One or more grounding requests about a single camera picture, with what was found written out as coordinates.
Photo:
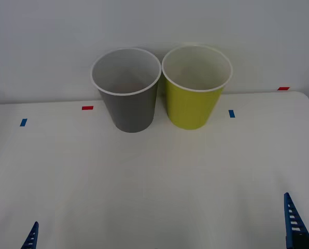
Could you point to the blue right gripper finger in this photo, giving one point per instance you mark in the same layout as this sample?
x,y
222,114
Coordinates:
x,y
289,218

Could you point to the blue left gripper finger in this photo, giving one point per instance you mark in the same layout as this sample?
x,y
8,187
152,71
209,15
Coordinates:
x,y
32,237

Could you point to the yellow-green plastic bin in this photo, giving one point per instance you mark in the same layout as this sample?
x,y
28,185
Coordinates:
x,y
193,106

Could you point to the grey plastic bin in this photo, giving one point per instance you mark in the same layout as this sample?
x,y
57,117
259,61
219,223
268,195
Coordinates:
x,y
133,111

